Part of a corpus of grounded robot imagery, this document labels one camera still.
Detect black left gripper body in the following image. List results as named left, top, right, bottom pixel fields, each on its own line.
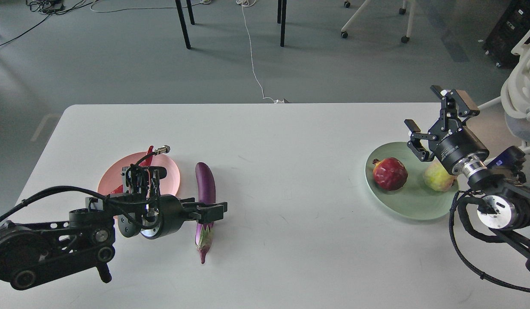
left=141, top=195, right=192, bottom=240

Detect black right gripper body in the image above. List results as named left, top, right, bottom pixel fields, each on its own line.
left=432, top=127, right=490, bottom=175

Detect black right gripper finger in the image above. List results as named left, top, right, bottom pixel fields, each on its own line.
left=431, top=85, right=480, bottom=136
left=404, top=119, right=439, bottom=162

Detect purple eggplant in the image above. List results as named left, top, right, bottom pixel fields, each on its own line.
left=195, top=162, right=216, bottom=264

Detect green yellow apple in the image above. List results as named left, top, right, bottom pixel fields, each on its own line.
left=422, top=160, right=457, bottom=192

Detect red pomegranate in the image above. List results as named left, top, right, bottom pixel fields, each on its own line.
left=372, top=157, right=409, bottom=191

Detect red chili pepper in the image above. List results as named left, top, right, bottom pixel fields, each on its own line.
left=110, top=145, right=154, bottom=194

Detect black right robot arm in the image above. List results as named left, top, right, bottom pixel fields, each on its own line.
left=404, top=85, right=530, bottom=293

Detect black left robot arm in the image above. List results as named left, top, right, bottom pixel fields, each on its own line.
left=0, top=146, right=227, bottom=290

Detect green plate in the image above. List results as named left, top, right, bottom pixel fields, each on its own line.
left=365, top=142, right=459, bottom=221

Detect white office chair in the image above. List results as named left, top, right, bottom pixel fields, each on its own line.
left=475, top=17, right=530, bottom=155

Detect pink plate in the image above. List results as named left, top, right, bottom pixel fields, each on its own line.
left=97, top=152, right=181, bottom=196

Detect white office chair base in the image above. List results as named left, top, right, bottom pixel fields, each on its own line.
left=339, top=0, right=418, bottom=44

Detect black equipment box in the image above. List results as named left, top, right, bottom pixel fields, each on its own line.
left=483, top=0, right=530, bottom=68

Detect black table legs right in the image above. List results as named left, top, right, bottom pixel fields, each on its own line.
left=277, top=0, right=287, bottom=47

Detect black table legs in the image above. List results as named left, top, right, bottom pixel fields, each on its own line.
left=277, top=0, right=287, bottom=47
left=175, top=0, right=195, bottom=50

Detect black table legs left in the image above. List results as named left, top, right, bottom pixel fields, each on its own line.
left=175, top=0, right=195, bottom=50

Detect white floor cable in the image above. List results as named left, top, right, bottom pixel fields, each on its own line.
left=236, top=0, right=289, bottom=104

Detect black floor cables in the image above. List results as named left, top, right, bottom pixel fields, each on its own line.
left=0, top=0, right=205, bottom=52

